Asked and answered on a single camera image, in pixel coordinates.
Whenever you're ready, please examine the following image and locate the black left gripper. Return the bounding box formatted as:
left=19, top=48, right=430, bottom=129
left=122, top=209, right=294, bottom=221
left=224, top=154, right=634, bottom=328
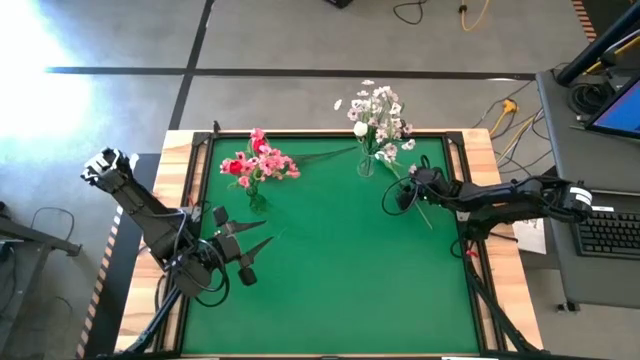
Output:
left=212, top=205, right=275, bottom=288

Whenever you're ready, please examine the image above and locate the green glass vase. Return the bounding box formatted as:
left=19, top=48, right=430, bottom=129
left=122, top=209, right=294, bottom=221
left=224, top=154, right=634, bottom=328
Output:
left=247, top=183, right=269, bottom=214

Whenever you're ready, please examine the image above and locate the clear glass vase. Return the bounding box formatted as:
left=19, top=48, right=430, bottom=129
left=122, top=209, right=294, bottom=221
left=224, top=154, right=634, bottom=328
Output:
left=355, top=149, right=376, bottom=179

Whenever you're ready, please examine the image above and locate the white paper sheet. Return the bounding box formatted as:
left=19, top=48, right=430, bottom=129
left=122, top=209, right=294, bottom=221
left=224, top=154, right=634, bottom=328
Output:
left=511, top=217, right=548, bottom=256

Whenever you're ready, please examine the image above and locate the black hazard-striped floor mat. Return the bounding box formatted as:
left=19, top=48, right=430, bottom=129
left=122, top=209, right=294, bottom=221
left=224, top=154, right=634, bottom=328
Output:
left=74, top=152, right=162, bottom=359
left=571, top=0, right=600, bottom=44

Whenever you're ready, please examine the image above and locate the grey desk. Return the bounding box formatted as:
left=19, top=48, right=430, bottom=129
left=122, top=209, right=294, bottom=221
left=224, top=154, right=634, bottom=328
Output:
left=535, top=68, right=640, bottom=310

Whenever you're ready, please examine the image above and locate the black computer keyboard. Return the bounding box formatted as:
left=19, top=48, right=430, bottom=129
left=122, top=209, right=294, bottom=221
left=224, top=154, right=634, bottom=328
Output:
left=569, top=203, right=640, bottom=261

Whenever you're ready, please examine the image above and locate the laptop with blue screen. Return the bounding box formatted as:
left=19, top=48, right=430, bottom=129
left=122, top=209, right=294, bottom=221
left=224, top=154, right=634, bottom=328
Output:
left=583, top=73, right=640, bottom=141

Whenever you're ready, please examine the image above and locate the dark metal stand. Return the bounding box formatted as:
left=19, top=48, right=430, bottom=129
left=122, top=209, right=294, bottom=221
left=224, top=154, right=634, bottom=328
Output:
left=0, top=199, right=84, bottom=351

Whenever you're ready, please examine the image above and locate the black pole on desk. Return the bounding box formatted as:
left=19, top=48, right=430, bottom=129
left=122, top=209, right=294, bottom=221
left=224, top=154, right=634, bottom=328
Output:
left=555, top=2, right=640, bottom=87

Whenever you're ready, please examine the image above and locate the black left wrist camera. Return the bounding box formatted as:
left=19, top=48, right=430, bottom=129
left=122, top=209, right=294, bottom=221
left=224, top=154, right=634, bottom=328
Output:
left=215, top=233, right=244, bottom=264

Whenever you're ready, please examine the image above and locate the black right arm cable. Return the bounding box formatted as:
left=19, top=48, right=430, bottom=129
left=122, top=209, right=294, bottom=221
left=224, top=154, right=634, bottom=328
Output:
left=381, top=154, right=429, bottom=217

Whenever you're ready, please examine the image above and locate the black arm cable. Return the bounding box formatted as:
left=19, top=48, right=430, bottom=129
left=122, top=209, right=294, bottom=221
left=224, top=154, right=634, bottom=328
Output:
left=381, top=154, right=429, bottom=217
left=192, top=238, right=232, bottom=309

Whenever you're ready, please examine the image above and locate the black metal table frame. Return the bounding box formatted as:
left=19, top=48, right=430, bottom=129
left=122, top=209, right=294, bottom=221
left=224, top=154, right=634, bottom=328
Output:
left=167, top=128, right=501, bottom=359

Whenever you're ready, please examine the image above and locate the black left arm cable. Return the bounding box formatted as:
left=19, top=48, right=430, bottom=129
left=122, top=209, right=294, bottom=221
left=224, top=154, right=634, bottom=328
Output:
left=192, top=238, right=232, bottom=309

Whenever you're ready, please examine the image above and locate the floor cable bundle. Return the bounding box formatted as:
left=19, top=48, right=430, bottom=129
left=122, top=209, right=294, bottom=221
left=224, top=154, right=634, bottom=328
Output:
left=472, top=79, right=559, bottom=169

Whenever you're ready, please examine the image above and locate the black diagonal frame strut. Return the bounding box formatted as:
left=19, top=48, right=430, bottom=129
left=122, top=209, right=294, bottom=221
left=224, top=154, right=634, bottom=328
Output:
left=458, top=234, right=544, bottom=357
left=124, top=279, right=197, bottom=357

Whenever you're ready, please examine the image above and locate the yellow floor cable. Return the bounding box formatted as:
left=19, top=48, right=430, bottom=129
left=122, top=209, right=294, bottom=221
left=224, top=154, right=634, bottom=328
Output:
left=458, top=0, right=494, bottom=33

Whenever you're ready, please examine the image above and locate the coiled black cable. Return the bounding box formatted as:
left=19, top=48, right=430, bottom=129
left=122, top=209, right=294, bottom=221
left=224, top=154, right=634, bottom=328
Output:
left=566, top=79, right=617, bottom=117

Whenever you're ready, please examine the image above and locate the black floor cable loop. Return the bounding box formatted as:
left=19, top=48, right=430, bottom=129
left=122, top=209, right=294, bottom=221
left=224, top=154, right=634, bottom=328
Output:
left=392, top=0, right=430, bottom=26

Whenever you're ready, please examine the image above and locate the thin black floor cable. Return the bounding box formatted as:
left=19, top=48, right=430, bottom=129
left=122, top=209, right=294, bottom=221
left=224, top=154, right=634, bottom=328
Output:
left=29, top=206, right=76, bottom=242

